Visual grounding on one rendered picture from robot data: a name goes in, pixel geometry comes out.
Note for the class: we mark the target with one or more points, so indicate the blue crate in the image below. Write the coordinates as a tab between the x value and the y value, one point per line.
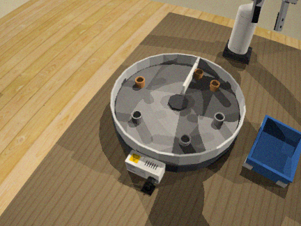
275	152

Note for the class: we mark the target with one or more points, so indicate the grey metal bushing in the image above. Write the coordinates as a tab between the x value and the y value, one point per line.
184	137
217	116
137	113

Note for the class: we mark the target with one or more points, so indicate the bronze bushing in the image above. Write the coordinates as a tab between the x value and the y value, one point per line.
198	74
214	85
140	82

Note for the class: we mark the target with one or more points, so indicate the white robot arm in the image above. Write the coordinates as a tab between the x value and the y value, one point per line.
243	30

